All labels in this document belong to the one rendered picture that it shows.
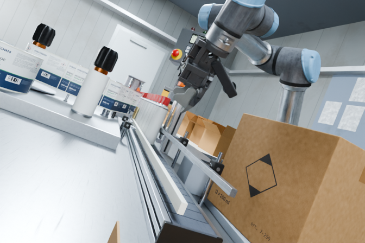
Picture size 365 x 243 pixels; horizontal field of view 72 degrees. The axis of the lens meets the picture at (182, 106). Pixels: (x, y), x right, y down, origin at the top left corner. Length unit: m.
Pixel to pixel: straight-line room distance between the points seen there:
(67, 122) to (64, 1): 4.42
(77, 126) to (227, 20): 0.61
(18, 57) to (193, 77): 0.63
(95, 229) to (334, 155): 0.42
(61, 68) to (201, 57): 0.85
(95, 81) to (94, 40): 4.07
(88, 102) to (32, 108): 0.22
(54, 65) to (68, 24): 3.85
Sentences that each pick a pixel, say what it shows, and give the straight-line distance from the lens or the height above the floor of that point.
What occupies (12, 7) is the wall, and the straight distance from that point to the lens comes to 5.32.
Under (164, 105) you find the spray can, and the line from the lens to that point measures 1.01.
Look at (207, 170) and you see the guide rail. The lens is 0.53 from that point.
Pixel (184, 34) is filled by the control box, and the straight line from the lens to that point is 1.37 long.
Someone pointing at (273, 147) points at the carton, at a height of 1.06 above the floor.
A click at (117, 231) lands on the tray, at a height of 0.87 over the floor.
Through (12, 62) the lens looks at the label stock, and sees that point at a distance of 1.03.
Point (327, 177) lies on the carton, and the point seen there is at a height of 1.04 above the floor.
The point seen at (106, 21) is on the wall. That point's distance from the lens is 5.20.
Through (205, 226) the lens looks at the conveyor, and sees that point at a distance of 0.48.
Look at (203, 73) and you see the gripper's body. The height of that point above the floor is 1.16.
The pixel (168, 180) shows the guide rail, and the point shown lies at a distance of 0.51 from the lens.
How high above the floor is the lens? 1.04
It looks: 2 degrees up
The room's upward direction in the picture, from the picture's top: 24 degrees clockwise
